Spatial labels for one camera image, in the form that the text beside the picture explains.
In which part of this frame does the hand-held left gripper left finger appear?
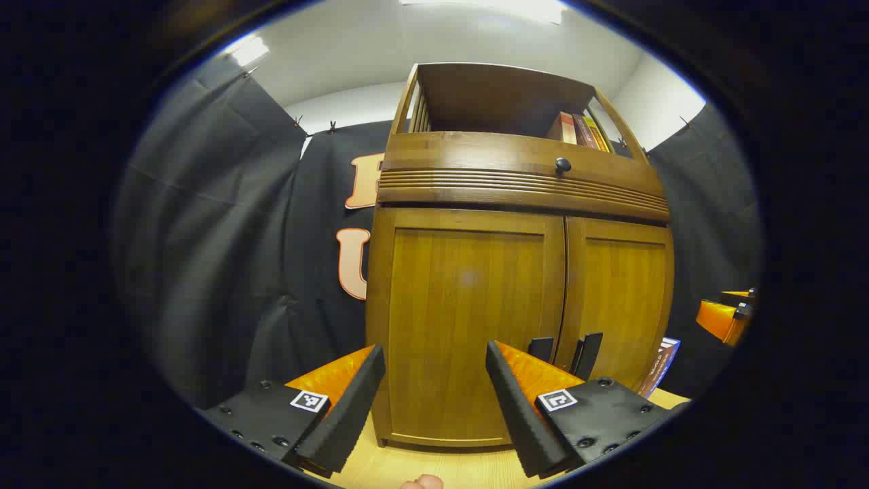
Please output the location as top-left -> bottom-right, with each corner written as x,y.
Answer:
197,343 -> 386,479

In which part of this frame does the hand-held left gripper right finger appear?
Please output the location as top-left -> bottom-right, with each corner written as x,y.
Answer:
485,340 -> 692,479

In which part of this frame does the wooden shoe cabinet door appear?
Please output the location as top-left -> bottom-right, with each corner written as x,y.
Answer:
553,216 -> 675,395
368,206 -> 568,449

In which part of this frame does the wooden double-door shoe cabinet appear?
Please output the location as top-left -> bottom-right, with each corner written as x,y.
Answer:
365,62 -> 675,450

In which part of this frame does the wooden cabinet drawer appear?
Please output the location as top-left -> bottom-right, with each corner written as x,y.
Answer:
377,132 -> 671,221

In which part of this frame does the blue spine book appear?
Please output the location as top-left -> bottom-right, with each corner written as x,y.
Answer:
637,337 -> 681,399

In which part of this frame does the yellow book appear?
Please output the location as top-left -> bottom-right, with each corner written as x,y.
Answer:
584,115 -> 608,152

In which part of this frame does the large ceiling light panel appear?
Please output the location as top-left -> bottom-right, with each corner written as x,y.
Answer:
399,0 -> 568,26

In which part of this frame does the small ceiling light panel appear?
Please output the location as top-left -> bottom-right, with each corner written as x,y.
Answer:
227,35 -> 270,67

